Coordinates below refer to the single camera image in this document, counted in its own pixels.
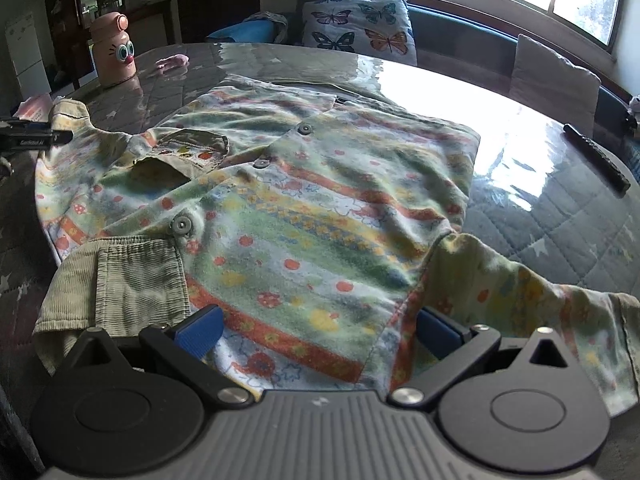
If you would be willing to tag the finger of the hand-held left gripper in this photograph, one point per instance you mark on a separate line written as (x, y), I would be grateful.
(35, 137)

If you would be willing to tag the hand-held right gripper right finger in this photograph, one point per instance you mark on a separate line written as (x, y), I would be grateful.
(436, 334)

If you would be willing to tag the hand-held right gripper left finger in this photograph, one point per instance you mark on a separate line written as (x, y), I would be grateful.
(200, 332)

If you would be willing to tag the colourful patterned children's shirt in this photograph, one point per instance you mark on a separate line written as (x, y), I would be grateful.
(280, 210)

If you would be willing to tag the pink packet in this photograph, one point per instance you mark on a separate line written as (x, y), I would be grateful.
(35, 107)

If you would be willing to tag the white refrigerator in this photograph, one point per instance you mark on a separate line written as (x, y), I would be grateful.
(26, 55)

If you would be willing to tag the pink cartoon face bottle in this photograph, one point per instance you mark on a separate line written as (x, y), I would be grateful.
(114, 50)

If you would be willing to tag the dark wooden cabinet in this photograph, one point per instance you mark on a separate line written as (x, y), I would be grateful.
(82, 5)

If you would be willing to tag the small pink cloth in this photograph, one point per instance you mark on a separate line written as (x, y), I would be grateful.
(172, 62)

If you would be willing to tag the blue cushion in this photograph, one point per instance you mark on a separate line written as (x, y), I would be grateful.
(237, 34)

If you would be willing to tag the black remote control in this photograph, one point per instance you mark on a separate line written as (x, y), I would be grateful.
(597, 157)

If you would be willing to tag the grey folded cloth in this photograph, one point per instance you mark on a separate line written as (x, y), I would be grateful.
(267, 22)

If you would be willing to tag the grey cushion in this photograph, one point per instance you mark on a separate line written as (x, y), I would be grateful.
(552, 85)

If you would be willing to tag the dark sofa bench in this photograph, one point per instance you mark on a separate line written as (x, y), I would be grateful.
(460, 35)

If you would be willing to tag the butterfly print pillow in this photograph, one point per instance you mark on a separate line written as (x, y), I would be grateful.
(360, 22)

